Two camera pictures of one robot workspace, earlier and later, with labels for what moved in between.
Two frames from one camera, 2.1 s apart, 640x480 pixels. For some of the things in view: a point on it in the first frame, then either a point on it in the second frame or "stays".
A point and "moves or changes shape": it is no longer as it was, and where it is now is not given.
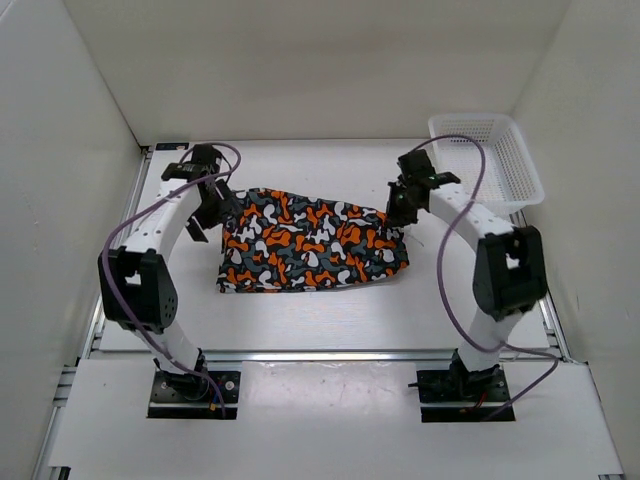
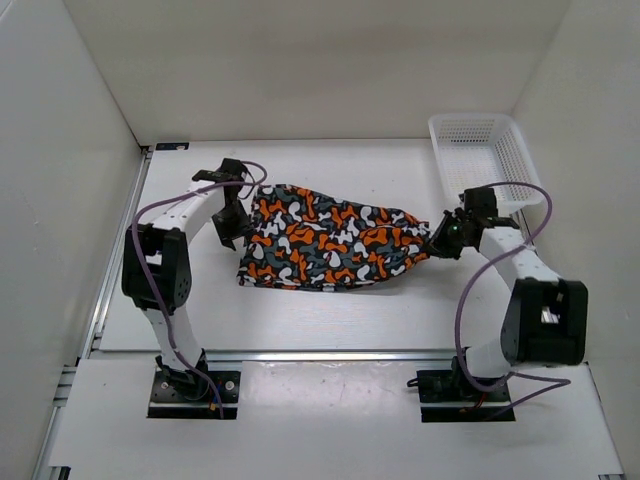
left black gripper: (229, 207) → (243, 228)
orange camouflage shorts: (273, 239) moves or changes shape
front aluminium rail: (290, 355) stays
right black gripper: (397, 218) → (438, 246)
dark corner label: (173, 146) stays
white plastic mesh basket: (508, 177) stays
